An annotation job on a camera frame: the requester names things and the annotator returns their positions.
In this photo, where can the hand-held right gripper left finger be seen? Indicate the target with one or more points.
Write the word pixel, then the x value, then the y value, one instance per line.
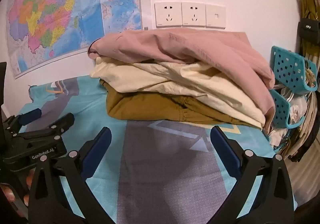
pixel 101 149

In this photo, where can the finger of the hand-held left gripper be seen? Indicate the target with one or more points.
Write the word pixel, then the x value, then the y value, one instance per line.
pixel 62 122
pixel 31 115

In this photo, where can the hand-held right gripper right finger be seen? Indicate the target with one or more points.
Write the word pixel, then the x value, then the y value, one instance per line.
pixel 225 149

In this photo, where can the pink jacket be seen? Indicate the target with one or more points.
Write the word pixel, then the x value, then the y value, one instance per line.
pixel 187 43

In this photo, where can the person's left hand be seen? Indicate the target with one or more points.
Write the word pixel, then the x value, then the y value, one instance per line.
pixel 7 191

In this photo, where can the blue printed bed sheet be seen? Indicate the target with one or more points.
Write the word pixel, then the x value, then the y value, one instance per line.
pixel 155 164

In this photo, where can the mustard brown garment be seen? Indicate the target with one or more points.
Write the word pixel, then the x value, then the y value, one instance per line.
pixel 140 106

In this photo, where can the blue perforated plastic basket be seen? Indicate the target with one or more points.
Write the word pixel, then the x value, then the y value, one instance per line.
pixel 281 107
pixel 290 68

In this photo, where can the white crumpled cloth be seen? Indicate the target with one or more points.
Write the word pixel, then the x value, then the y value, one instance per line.
pixel 296 104

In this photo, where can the cream garment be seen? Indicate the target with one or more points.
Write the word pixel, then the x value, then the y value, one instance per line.
pixel 175 76

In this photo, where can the black handbag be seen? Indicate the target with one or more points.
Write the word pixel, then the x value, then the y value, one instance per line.
pixel 308 30

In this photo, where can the olive yellow hanging garment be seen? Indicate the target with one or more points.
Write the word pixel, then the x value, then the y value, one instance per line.
pixel 310 3

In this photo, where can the colourful wall map poster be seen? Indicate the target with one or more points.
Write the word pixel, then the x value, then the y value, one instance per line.
pixel 50 13

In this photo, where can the white wall socket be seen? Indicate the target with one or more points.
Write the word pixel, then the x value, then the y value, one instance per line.
pixel 168 15
pixel 193 15

